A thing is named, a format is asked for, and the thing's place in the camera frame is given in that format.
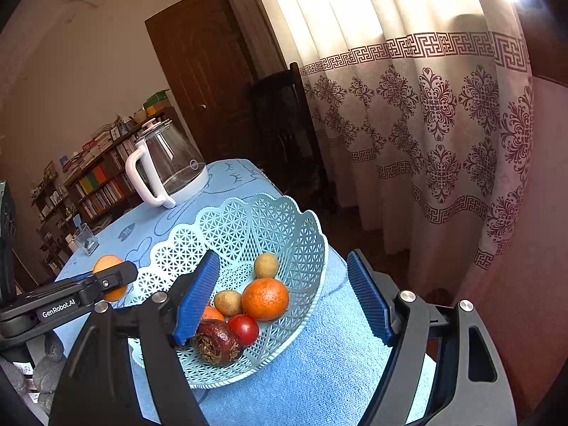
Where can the cream patterned curtain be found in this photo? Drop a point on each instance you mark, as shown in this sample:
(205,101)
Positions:
(421,120)

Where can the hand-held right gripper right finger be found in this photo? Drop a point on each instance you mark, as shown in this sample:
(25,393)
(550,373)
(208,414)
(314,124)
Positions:
(370,301)

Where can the green box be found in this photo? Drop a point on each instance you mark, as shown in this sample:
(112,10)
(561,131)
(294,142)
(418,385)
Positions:
(156,100)

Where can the dark open shelf rack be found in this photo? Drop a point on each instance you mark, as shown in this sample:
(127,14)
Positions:
(49,213)

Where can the dark wooden chair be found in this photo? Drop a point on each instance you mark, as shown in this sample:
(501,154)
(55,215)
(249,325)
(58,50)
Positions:
(288,133)

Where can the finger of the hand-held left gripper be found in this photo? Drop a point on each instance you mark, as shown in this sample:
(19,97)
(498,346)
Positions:
(117,275)

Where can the dark brown water chestnut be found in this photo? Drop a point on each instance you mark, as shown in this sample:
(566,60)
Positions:
(217,341)

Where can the orange tangerine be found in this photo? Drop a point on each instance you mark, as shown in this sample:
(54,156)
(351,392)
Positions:
(265,298)
(214,313)

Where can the blue printed towel cloth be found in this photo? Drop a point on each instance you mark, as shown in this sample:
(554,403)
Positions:
(310,364)

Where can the brown wooden door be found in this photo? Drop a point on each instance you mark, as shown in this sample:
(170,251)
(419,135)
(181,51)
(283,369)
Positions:
(199,66)

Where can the small yellow potato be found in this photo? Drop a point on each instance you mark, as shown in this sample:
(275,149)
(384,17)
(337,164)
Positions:
(266,265)

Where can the red cherry tomato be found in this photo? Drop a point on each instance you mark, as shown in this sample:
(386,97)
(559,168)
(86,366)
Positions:
(243,328)

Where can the oval orange kumquat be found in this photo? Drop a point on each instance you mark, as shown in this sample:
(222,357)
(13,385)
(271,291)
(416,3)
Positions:
(106,264)

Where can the yellow-brown potato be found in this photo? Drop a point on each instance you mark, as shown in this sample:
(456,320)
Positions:
(228,302)

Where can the person's left hand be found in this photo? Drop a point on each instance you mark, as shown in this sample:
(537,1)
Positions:
(46,364)

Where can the wooden bookshelf with books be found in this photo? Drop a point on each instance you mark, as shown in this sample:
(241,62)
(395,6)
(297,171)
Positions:
(97,182)

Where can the clear glass cup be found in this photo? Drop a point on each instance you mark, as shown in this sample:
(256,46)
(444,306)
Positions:
(85,239)

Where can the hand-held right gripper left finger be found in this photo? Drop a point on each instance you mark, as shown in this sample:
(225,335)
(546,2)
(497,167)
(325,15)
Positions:
(197,301)

